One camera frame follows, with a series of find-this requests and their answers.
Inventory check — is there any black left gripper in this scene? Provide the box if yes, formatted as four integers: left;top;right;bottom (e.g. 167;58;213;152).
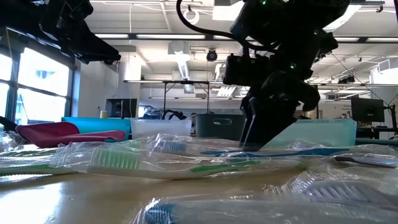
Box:
37;21;122;65

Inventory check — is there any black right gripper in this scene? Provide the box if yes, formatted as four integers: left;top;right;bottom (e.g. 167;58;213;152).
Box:
239;71;321;152

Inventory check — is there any blue toothbrush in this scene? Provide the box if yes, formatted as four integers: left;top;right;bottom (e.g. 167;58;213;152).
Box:
130;192;398;224
154;133;352;158

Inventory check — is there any dark teal plastic bin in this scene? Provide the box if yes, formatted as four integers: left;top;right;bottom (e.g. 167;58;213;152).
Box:
195;113;246;141

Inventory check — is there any ceiling light strip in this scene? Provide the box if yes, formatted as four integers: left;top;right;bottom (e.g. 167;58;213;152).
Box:
93;33;208;40
334;36;398;44

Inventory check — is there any black computer monitor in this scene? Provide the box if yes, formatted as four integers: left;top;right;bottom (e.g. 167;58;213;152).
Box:
350;96;386;123
104;98;139;119

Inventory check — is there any person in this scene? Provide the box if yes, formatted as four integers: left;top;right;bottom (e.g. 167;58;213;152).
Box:
188;111;199;136

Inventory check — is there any light green translucent bin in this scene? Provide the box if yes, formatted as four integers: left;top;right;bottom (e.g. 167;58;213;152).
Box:
264;118;358;149

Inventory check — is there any blue plastic bin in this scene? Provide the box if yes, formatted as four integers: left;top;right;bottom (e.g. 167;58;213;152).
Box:
61;116;132;141

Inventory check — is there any magenta plastic bin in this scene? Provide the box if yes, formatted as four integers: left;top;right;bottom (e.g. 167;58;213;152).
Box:
15;121;127;149

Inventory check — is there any white translucent bin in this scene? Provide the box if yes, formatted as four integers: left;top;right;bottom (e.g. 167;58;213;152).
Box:
130;119;193;140

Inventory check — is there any wrapped purple toothbrush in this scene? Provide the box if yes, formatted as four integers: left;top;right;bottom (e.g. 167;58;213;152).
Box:
332;154;398;170

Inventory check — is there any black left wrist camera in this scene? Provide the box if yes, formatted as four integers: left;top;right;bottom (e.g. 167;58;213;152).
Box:
42;0;94;26

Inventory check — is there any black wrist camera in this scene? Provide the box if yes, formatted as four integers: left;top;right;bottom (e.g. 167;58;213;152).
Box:
223;53;272;87
42;0;94;26

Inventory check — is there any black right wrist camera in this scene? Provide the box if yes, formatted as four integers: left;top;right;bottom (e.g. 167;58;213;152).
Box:
223;53;272;87

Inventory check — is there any black overhead camera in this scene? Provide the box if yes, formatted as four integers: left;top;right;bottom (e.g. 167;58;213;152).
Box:
206;49;219;63

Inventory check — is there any white ceiling duct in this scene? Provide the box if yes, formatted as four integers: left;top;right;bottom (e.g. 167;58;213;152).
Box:
167;40;192;80

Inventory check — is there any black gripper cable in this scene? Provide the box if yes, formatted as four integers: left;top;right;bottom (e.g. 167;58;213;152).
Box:
175;0;252;47

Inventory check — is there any white cable coil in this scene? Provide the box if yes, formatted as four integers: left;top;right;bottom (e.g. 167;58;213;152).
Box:
183;8;201;26

